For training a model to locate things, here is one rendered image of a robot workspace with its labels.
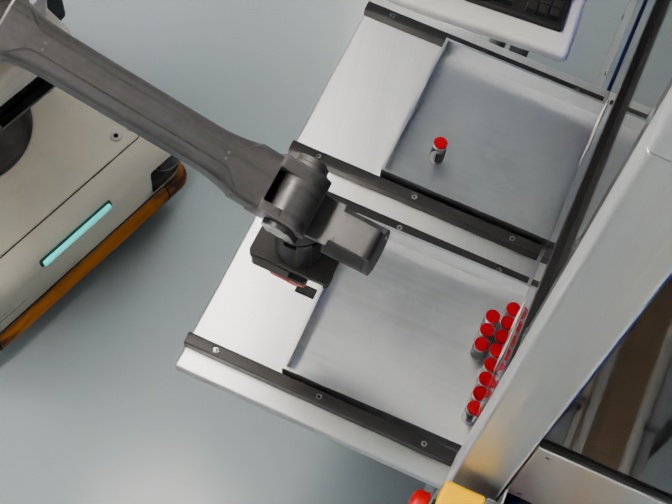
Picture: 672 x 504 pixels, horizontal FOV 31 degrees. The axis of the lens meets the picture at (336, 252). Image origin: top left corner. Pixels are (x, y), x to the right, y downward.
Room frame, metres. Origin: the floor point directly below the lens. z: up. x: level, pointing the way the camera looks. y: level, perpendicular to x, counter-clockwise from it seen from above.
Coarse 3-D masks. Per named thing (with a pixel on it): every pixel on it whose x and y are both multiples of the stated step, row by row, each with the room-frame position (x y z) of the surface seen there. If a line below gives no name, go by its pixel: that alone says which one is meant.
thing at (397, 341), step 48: (336, 288) 0.71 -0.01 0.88; (384, 288) 0.72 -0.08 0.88; (432, 288) 0.73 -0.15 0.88; (480, 288) 0.75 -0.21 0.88; (528, 288) 0.75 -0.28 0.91; (336, 336) 0.64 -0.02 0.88; (384, 336) 0.65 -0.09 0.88; (432, 336) 0.66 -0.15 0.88; (336, 384) 0.57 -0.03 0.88; (384, 384) 0.58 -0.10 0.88; (432, 384) 0.59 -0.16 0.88; (432, 432) 0.51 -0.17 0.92
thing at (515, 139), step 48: (432, 96) 1.06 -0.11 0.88; (480, 96) 1.07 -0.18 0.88; (528, 96) 1.09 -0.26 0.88; (576, 96) 1.08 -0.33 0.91; (432, 144) 0.97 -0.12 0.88; (480, 144) 0.99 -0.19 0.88; (528, 144) 1.00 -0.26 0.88; (576, 144) 1.01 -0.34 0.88; (432, 192) 0.87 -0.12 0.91; (480, 192) 0.90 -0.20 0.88; (528, 192) 0.92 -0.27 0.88
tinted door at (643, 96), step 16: (656, 48) 0.82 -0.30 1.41; (640, 64) 0.91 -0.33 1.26; (656, 64) 0.74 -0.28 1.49; (640, 80) 0.81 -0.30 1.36; (656, 80) 0.67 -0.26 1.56; (640, 96) 0.72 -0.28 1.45; (656, 96) 0.61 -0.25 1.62; (624, 112) 0.79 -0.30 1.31; (640, 112) 0.65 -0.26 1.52; (624, 128) 0.71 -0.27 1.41; (640, 128) 0.59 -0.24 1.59; (608, 144) 0.78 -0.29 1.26; (624, 144) 0.64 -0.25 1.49; (608, 160) 0.70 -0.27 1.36; (608, 176) 0.63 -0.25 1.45; (592, 192) 0.68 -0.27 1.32; (592, 208) 0.61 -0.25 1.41; (576, 224) 0.67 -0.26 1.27; (560, 256) 0.65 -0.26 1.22
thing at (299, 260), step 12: (264, 228) 0.64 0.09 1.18; (264, 240) 0.62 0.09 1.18; (276, 240) 0.61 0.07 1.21; (252, 252) 0.60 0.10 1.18; (264, 252) 0.61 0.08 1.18; (276, 252) 0.61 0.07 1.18; (288, 252) 0.60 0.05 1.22; (300, 252) 0.60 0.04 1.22; (312, 252) 0.60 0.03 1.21; (276, 264) 0.60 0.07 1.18; (288, 264) 0.60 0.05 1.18; (300, 264) 0.60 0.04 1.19; (312, 264) 0.60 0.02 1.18; (324, 264) 0.60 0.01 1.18; (336, 264) 0.61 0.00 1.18; (312, 276) 0.59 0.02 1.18; (324, 276) 0.59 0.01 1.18; (324, 288) 0.58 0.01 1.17
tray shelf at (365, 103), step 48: (384, 0) 1.22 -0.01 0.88; (384, 48) 1.13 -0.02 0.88; (432, 48) 1.15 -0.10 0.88; (336, 96) 1.03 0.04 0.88; (384, 96) 1.04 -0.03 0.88; (336, 144) 0.94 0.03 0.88; (384, 144) 0.96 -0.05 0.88; (336, 192) 0.86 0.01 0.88; (480, 240) 0.83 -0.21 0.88; (240, 288) 0.69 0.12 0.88; (288, 288) 0.70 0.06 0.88; (240, 336) 0.61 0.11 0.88; (288, 336) 0.63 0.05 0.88; (240, 384) 0.55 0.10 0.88; (336, 432) 0.50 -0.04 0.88; (432, 480) 0.46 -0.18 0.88
